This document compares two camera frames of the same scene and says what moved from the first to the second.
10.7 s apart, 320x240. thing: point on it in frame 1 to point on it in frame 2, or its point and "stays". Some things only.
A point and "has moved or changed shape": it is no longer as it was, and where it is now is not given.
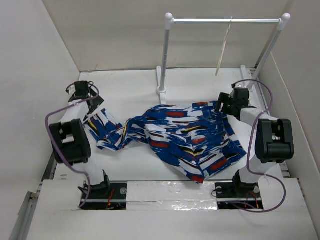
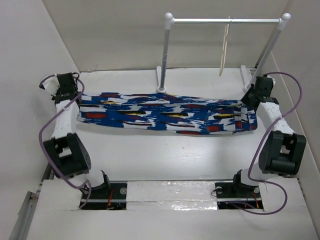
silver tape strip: [169, 195] stays
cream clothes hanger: [223, 47] has moved or changed shape
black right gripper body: [229, 105] to [247, 99]
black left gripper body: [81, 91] to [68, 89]
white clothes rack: [169, 20] stays
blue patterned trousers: [186, 137] to [183, 113]
